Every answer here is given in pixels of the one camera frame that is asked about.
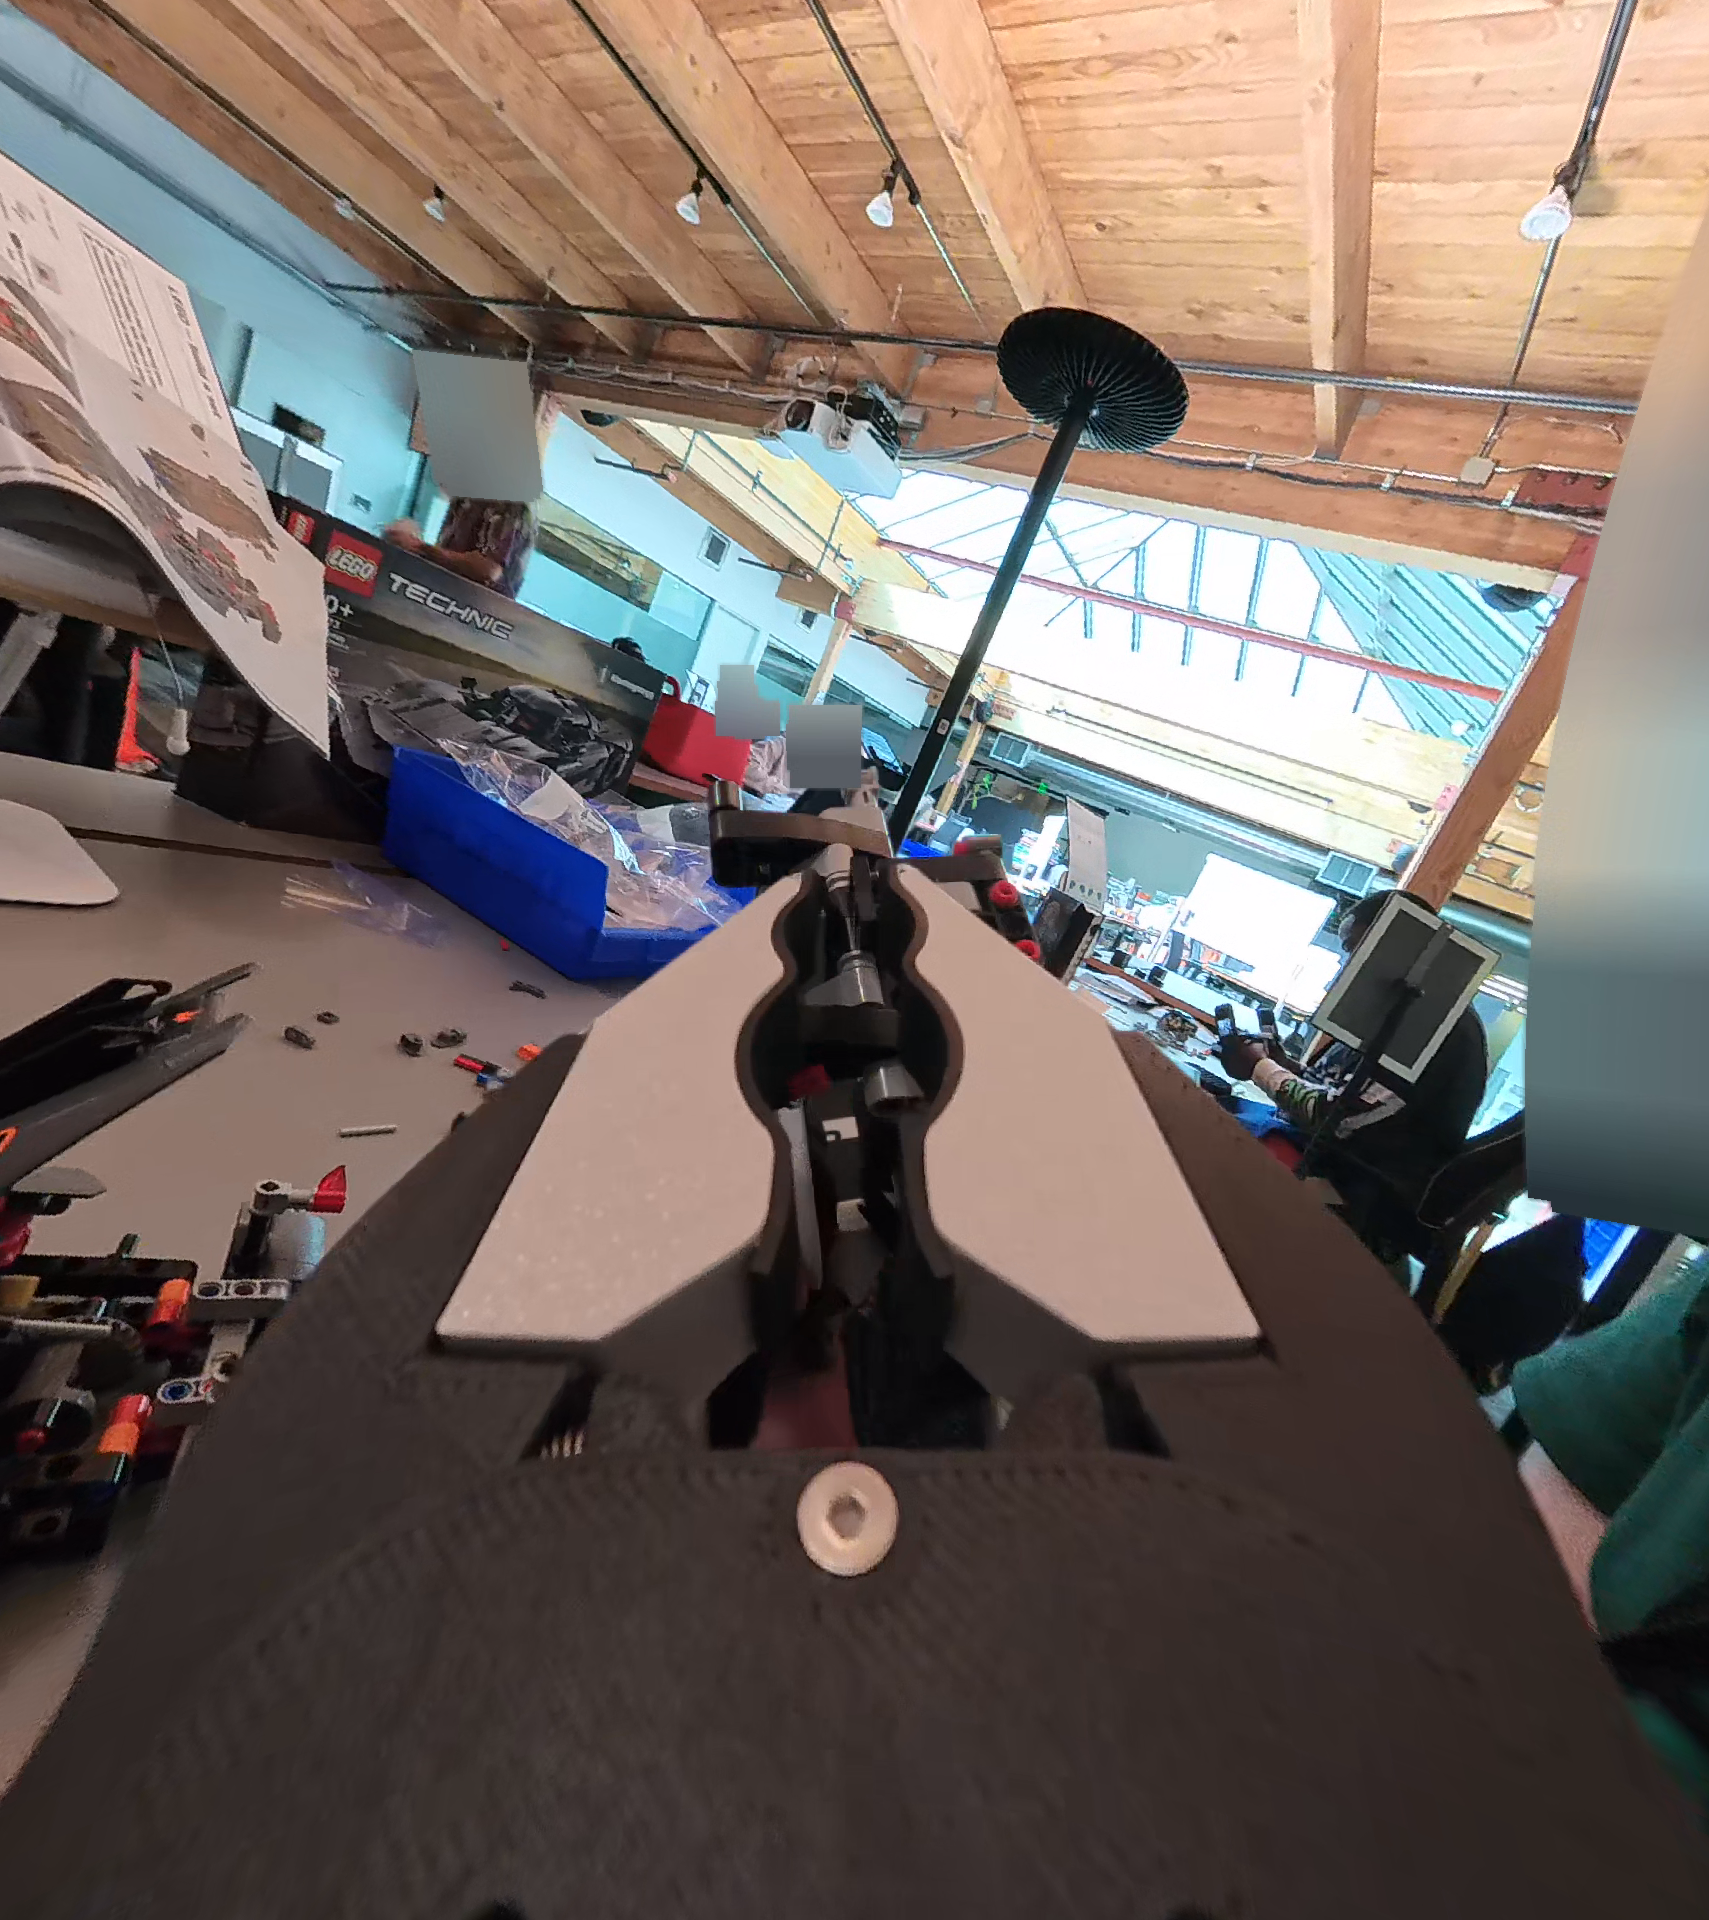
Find black office chair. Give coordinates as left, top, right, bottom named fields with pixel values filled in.
left=1409, top=1109, right=1592, bottom=1396

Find white ceiling projector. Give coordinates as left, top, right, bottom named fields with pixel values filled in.
left=767, top=390, right=906, bottom=500

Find black lego panels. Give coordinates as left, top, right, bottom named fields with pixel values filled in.
left=0, top=962, right=258, bottom=1258

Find blue plastic bin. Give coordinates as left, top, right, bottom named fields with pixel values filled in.
left=381, top=741, right=761, bottom=983

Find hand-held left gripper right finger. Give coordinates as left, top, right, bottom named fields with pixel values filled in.
left=896, top=864, right=1261, bottom=1370

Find partly built lego model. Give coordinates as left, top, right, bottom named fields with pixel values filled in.
left=0, top=1161, right=348, bottom=1655

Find scattered small lego pieces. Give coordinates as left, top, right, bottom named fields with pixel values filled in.
left=282, top=975, right=559, bottom=1086

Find clear plastic bag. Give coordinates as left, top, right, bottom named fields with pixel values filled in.
left=286, top=860, right=454, bottom=951

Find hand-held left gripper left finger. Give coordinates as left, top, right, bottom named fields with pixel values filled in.
left=438, top=864, right=822, bottom=1370

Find white screen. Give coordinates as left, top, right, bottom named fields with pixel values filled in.
left=1178, top=854, right=1343, bottom=994

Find black grey lego sub-assembly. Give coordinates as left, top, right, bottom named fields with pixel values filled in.
left=708, top=779, right=1042, bottom=1324

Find clear plastic bags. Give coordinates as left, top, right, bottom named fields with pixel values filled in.
left=441, top=726, right=744, bottom=932

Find open instruction booklet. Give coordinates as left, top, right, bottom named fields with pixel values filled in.
left=0, top=83, right=336, bottom=755

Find black pole with disc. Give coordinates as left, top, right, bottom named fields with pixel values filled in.
left=885, top=306, right=1192, bottom=860

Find dark lego set box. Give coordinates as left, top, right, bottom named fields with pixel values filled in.
left=271, top=500, right=680, bottom=799

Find red bin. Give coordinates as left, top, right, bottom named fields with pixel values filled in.
left=643, top=676, right=722, bottom=786

